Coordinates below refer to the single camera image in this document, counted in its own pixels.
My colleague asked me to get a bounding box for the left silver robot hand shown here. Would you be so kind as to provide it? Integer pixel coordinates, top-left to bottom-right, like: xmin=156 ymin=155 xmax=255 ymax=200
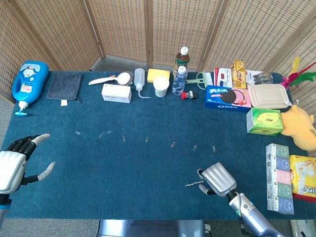
xmin=0 ymin=133 xmax=56 ymax=196

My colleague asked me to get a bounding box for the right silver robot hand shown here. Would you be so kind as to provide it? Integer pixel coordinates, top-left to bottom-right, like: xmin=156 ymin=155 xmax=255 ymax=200
xmin=197 ymin=162 xmax=237 ymax=198

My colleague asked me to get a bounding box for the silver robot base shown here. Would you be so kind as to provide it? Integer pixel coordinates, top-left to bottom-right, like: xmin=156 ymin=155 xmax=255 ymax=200
xmin=97 ymin=219 xmax=210 ymax=237

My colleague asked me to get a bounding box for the blue carpet table cover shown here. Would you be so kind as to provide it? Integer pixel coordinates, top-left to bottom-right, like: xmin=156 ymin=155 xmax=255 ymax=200
xmin=0 ymin=71 xmax=316 ymax=220

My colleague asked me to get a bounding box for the pastel pocket tissue multipack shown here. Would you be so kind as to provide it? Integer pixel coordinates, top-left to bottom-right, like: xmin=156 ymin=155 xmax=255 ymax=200
xmin=266 ymin=143 xmax=295 ymax=215

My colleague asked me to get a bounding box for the green tissue box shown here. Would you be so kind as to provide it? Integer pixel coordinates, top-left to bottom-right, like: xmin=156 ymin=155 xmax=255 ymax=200
xmin=246 ymin=107 xmax=284 ymax=136

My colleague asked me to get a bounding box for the blue Oreo cookie box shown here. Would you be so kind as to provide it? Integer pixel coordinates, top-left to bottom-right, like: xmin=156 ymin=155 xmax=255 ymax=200
xmin=204 ymin=85 xmax=252 ymax=110

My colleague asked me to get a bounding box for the yellow snack bag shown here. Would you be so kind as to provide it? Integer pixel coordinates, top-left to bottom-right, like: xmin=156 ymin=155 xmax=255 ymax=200
xmin=288 ymin=155 xmax=316 ymax=203

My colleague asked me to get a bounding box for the red emergency push button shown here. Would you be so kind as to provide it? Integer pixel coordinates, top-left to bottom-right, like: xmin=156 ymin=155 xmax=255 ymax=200
xmin=181 ymin=90 xmax=198 ymax=101

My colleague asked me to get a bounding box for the blue detergent bottle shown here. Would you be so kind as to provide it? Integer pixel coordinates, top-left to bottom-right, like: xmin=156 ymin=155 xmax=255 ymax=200
xmin=11 ymin=61 xmax=49 ymax=117

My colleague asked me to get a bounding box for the yellow plush toy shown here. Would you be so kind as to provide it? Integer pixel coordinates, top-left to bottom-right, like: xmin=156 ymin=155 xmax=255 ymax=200
xmin=280 ymin=104 xmax=316 ymax=151

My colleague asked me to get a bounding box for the beige lidded food container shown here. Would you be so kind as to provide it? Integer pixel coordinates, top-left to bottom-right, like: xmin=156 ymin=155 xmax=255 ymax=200
xmin=247 ymin=83 xmax=291 ymax=110

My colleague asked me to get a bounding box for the dark grey cloth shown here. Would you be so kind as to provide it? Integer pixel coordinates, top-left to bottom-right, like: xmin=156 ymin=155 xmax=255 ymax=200
xmin=46 ymin=73 xmax=83 ymax=107

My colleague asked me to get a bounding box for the light green hand brush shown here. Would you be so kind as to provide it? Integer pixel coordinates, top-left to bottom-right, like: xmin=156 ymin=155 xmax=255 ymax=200
xmin=185 ymin=71 xmax=213 ymax=89

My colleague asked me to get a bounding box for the red white blue box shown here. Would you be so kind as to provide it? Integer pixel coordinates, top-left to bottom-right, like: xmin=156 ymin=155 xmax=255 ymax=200
xmin=214 ymin=67 xmax=234 ymax=87

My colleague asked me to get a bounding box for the clear water bottle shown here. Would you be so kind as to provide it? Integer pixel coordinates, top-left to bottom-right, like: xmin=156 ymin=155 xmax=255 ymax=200
xmin=172 ymin=66 xmax=188 ymax=96

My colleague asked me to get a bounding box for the yellow snack box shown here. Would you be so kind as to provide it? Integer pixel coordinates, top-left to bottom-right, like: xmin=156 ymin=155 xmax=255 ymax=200
xmin=231 ymin=59 xmax=248 ymax=90

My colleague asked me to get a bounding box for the white blister packet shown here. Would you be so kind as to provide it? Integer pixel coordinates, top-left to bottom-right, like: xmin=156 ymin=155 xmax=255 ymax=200
xmin=245 ymin=70 xmax=274 ymax=86

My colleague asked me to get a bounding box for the white paper cup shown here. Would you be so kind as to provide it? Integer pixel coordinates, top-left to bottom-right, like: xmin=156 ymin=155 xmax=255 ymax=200
xmin=153 ymin=76 xmax=170 ymax=98

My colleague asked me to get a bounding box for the yellow sponge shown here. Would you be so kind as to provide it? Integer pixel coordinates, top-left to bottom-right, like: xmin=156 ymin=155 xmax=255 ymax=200
xmin=147 ymin=69 xmax=171 ymax=84

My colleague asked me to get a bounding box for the colourful feather toy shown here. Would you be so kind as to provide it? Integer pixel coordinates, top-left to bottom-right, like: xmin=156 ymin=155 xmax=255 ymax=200
xmin=282 ymin=56 xmax=316 ymax=89

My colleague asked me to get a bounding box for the green tea bottle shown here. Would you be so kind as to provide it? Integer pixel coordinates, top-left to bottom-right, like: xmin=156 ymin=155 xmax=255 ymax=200
xmin=175 ymin=46 xmax=191 ymax=75

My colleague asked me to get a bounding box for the clear squeeze wash bottle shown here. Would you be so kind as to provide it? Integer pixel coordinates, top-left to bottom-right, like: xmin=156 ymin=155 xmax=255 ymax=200
xmin=134 ymin=68 xmax=152 ymax=99

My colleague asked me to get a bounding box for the white cardboard box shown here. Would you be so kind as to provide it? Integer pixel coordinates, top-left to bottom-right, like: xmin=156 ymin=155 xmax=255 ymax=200
xmin=101 ymin=83 xmax=132 ymax=104

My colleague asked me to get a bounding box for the wicker folding screen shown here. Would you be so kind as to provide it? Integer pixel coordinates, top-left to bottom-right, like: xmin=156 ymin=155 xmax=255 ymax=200
xmin=0 ymin=0 xmax=316 ymax=158

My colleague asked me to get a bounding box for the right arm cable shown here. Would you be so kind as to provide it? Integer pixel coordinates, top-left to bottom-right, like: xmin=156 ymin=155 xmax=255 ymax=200
xmin=236 ymin=191 xmax=250 ymax=237

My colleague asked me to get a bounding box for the white handled round brush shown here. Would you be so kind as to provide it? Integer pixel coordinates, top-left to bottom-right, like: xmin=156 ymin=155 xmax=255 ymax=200
xmin=88 ymin=71 xmax=134 ymax=86

